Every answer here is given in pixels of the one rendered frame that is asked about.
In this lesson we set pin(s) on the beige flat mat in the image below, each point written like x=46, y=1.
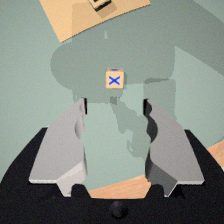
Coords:
x=70, y=17

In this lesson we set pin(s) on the tan letter block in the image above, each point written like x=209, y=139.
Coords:
x=99, y=4
x=114, y=78

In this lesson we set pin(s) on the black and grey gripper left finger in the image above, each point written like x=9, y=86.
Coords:
x=49, y=165

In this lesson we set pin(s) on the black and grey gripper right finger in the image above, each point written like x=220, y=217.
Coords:
x=179, y=162

